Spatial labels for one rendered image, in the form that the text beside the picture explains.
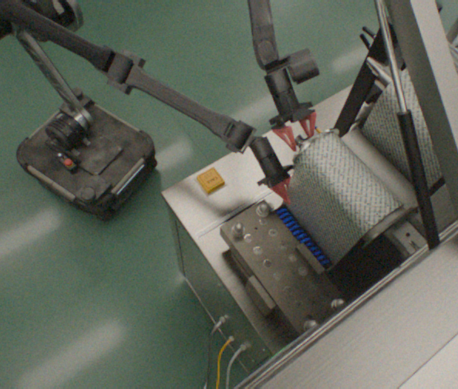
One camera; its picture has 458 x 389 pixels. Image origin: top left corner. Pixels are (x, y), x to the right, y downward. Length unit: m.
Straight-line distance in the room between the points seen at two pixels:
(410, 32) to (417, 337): 0.31
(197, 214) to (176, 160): 1.20
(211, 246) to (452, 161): 0.90
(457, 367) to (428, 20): 0.51
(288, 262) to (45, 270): 1.51
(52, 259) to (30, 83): 1.26
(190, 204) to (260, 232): 0.29
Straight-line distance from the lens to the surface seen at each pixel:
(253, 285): 1.11
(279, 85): 1.02
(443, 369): 0.75
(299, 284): 1.12
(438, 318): 0.51
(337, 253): 1.11
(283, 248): 1.15
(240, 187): 1.36
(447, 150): 0.49
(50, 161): 2.33
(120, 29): 3.27
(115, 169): 2.21
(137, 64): 1.20
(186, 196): 1.34
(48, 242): 2.39
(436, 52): 0.46
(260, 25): 1.07
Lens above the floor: 2.09
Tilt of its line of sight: 62 degrees down
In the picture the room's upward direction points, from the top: 6 degrees clockwise
